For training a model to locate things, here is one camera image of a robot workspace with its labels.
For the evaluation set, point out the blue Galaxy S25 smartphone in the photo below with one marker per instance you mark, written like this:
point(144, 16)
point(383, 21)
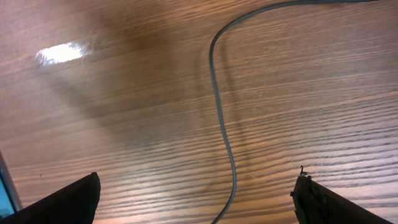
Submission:
point(10, 201)

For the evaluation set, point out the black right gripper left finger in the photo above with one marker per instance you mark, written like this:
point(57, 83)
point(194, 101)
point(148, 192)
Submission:
point(73, 204)

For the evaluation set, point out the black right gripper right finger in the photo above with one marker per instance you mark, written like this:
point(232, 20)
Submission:
point(315, 204)

